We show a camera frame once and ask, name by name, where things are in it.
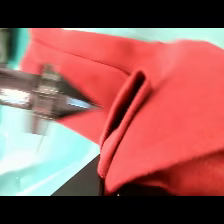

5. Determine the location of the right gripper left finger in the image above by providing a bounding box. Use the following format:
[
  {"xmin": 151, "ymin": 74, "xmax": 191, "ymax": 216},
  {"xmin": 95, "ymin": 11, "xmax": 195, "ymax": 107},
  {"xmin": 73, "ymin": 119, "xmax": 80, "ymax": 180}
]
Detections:
[{"xmin": 51, "ymin": 154, "xmax": 104, "ymax": 197}]

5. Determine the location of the red garment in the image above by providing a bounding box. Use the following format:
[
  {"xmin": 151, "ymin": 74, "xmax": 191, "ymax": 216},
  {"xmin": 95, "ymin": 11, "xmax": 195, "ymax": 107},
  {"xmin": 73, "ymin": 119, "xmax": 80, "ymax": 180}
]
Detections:
[{"xmin": 19, "ymin": 28, "xmax": 224, "ymax": 197}]

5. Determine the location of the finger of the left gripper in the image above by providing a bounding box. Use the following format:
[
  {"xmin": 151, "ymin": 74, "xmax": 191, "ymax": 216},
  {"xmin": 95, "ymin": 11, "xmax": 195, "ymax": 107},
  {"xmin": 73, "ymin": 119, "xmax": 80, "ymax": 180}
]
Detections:
[
  {"xmin": 59, "ymin": 100, "xmax": 102, "ymax": 119},
  {"xmin": 60, "ymin": 77, "xmax": 102, "ymax": 109}
]

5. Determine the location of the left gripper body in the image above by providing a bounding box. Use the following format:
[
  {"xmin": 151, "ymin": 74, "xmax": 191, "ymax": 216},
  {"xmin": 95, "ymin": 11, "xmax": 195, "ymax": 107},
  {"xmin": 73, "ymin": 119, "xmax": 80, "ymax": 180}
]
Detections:
[{"xmin": 30, "ymin": 64, "xmax": 64, "ymax": 120}]

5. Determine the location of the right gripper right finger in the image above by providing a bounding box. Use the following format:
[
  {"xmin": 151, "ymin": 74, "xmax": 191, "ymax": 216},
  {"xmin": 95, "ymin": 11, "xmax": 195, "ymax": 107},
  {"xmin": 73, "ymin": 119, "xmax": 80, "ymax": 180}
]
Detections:
[{"xmin": 103, "ymin": 181, "xmax": 169, "ymax": 197}]

